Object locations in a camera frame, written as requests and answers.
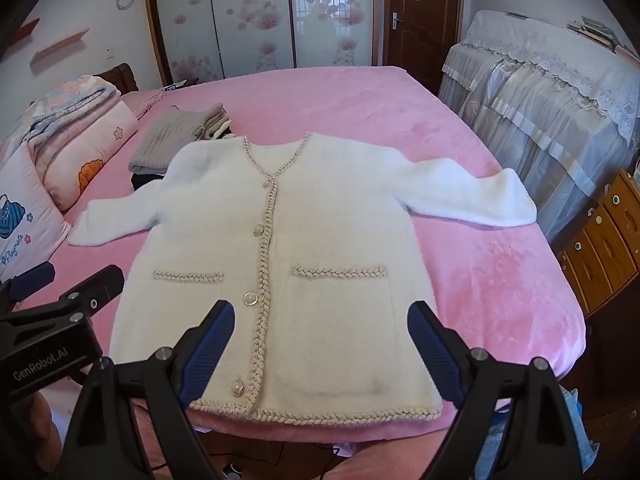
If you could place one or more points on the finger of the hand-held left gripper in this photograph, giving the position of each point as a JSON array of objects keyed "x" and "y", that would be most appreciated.
[
  {"x": 95, "y": 287},
  {"x": 32, "y": 280}
]

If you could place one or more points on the brown wooden headboard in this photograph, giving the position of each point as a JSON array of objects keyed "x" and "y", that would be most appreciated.
[{"x": 120, "y": 77}]

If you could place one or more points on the pale green white garment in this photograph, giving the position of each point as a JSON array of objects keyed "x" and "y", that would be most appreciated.
[{"x": 219, "y": 127}]

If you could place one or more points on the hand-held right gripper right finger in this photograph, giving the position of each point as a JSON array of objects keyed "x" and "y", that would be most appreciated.
[{"x": 432, "y": 350}]

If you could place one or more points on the pastel striped folded blanket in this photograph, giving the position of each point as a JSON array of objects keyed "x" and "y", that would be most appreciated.
[{"x": 70, "y": 102}]

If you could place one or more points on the black folded garment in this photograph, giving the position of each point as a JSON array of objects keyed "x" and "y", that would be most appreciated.
[{"x": 147, "y": 181}]

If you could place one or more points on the floral sliding door wardrobe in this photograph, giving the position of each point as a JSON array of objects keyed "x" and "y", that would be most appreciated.
[{"x": 250, "y": 15}]

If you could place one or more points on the brown wooden door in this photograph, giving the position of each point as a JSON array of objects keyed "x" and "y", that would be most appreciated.
[{"x": 425, "y": 5}]

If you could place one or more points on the blue cloth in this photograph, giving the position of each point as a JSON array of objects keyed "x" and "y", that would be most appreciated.
[{"x": 495, "y": 440}]

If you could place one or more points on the pile of books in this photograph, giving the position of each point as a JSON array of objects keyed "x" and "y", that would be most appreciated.
[{"x": 595, "y": 32}]

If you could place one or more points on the red wall shelf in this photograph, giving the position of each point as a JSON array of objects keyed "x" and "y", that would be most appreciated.
[{"x": 25, "y": 30}]

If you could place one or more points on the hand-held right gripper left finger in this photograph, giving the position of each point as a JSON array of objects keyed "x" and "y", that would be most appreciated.
[{"x": 210, "y": 350}]

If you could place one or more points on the pink wall shelf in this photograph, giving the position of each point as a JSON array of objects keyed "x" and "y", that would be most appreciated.
[{"x": 57, "y": 51}]

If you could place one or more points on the white fluffy cardigan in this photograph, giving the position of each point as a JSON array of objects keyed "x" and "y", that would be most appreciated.
[{"x": 325, "y": 220}]

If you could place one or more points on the wooden drawer cabinet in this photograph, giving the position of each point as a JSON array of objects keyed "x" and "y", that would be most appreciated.
[{"x": 610, "y": 250}]

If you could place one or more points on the grey folded sweater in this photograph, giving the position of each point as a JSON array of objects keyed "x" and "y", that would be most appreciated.
[{"x": 170, "y": 140}]

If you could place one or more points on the cartoon print pillow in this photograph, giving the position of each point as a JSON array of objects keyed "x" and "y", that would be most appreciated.
[{"x": 25, "y": 215}]

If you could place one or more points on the pink flower print quilt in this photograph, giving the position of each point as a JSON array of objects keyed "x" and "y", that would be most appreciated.
[{"x": 95, "y": 150}]

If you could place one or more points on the pink bed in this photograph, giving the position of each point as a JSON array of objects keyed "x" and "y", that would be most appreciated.
[{"x": 400, "y": 125}]

